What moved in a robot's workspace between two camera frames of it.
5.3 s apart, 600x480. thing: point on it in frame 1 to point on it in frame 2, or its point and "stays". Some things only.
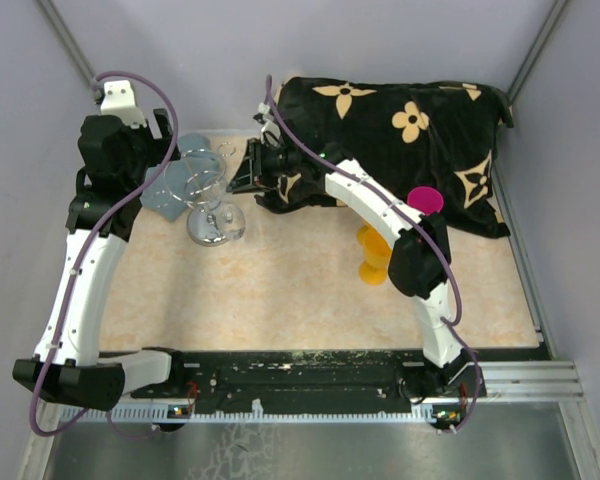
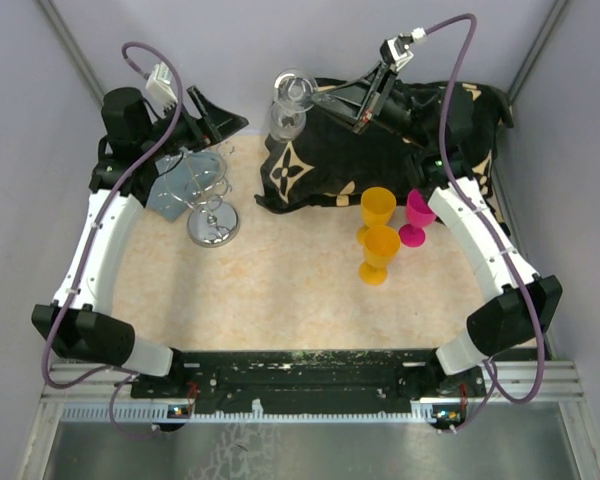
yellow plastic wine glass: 376,253 stays
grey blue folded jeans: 189,175 stays
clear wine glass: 229,218 to 294,91
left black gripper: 157,145 to 214,125
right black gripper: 251,170 to 352,104
